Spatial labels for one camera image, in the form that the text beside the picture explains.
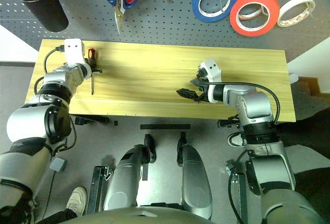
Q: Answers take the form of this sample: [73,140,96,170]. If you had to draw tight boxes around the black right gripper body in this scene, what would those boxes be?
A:
[195,65,213,104]

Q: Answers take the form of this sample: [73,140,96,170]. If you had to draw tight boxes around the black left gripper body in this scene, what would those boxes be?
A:
[84,58,97,76]

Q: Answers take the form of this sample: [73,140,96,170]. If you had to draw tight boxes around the orange black handled screwdriver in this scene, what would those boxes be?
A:
[87,48,98,96]

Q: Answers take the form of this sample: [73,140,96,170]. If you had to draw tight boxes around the red tape roll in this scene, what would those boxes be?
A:
[229,0,281,38]

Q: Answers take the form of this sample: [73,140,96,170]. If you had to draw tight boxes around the black floor tape strip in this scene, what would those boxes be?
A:
[140,124,191,131]

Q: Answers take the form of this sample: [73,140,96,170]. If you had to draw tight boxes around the grey perforated pegboard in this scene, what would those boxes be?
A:
[0,0,330,63]

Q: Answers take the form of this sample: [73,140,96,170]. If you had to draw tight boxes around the blue tape roll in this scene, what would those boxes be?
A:
[191,0,239,24]

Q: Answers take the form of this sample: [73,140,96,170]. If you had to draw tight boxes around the white printed tape roll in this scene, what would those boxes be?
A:
[277,0,316,28]

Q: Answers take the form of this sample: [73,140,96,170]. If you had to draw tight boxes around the black table foot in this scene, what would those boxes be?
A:
[217,117,241,129]
[74,115,109,126]

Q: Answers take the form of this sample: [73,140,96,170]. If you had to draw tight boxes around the grey white shoe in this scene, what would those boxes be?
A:
[227,132,246,148]

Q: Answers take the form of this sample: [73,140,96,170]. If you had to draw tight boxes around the black plastic cup holder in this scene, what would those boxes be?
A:
[4,0,70,33]

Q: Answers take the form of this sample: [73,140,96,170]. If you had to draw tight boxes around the silver right robot leg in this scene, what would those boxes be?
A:
[177,143,213,221]

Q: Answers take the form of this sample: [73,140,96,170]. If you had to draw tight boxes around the silver robot leg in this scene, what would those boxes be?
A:
[103,144,157,212]
[177,143,213,221]

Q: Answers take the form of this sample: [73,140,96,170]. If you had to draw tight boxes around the small grey box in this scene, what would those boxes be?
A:
[49,157,68,172]

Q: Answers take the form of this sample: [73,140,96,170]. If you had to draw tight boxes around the silver left robot leg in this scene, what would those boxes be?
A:
[103,144,157,212]

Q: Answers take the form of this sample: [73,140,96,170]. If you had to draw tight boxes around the white sneaker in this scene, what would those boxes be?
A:
[65,186,89,217]

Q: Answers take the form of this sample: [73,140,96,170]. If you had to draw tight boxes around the grey robot torso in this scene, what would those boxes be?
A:
[59,206,216,224]

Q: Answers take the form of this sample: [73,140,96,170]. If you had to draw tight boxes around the black trouser leg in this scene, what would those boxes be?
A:
[36,208,78,224]

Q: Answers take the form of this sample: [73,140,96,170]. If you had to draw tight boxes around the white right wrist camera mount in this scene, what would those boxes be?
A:
[197,59,223,84]

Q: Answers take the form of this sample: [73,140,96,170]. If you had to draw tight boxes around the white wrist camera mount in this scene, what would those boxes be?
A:
[63,38,86,66]
[197,59,223,84]

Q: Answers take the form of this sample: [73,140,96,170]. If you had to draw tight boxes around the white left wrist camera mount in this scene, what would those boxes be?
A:
[63,38,86,66]

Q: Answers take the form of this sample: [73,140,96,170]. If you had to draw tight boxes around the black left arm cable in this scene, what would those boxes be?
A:
[33,45,65,96]

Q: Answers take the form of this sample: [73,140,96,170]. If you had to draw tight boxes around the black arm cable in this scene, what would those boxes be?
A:
[206,81,282,224]
[33,45,65,96]

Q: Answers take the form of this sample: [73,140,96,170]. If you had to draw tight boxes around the red handled scissors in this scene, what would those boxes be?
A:
[102,0,137,35]

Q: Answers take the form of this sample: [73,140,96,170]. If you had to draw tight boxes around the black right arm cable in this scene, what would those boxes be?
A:
[206,81,282,224]

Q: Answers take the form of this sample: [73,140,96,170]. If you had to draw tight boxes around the black metal floor frame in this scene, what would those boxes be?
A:
[87,165,114,215]
[226,161,249,224]

